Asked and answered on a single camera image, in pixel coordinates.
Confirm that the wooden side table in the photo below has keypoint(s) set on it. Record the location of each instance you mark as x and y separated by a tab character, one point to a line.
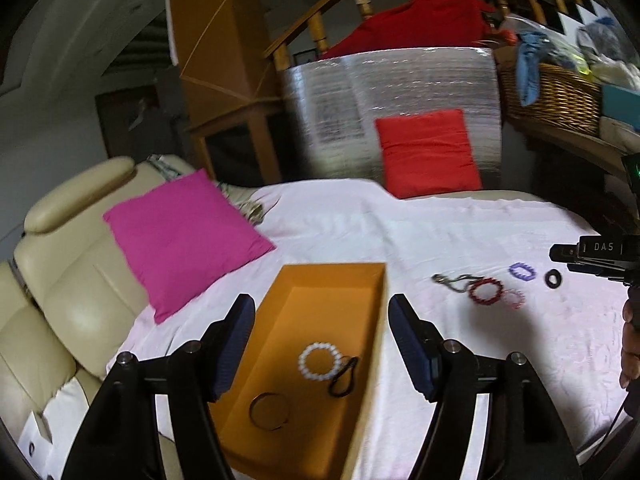
565	137

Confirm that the white seat cloth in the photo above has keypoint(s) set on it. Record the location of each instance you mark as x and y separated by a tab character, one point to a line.
55	425

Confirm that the dark framed picture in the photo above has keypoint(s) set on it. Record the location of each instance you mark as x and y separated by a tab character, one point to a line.
135	120

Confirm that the wooden pillar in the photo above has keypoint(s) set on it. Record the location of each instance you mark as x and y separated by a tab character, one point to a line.
215	50

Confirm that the red cloth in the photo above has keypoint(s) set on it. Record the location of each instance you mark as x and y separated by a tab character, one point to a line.
415	22

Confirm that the white blanket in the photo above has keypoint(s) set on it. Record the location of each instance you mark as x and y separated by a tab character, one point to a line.
475	350

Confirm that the red cushion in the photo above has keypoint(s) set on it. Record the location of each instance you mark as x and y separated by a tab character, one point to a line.
427	155

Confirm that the wicker basket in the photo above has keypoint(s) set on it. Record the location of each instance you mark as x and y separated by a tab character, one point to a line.
555	97

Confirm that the gold bangle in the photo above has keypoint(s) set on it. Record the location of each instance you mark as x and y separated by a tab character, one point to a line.
253	412

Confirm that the beige leather sofa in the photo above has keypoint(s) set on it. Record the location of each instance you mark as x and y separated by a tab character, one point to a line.
65	300

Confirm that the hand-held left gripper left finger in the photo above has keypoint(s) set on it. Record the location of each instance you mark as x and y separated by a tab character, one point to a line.
232	347

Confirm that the blue cloth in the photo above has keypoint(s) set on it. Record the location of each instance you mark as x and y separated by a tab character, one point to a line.
530	70

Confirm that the metal hair clip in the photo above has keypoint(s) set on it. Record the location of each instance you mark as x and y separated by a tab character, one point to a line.
452	282

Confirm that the orange cardboard box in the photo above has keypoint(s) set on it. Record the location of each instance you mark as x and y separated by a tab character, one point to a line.
300	320

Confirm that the silver foil insulation panel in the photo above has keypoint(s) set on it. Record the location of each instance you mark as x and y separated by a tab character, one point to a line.
400	85

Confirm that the pink cushion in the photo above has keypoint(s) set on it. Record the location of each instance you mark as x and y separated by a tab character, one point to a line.
185	240

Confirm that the teal box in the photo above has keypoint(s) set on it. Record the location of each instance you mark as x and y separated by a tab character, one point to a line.
620	105

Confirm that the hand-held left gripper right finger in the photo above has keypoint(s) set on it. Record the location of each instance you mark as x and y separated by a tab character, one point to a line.
411	347

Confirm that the yellow green plastic item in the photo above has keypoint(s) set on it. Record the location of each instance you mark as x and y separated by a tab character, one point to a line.
582	67

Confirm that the person's right hand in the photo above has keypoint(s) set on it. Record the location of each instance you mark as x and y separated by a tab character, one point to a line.
631	340

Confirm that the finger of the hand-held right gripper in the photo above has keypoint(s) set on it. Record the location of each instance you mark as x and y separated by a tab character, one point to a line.
562	252

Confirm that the wooden stair railing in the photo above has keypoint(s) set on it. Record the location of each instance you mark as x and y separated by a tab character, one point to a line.
320	25

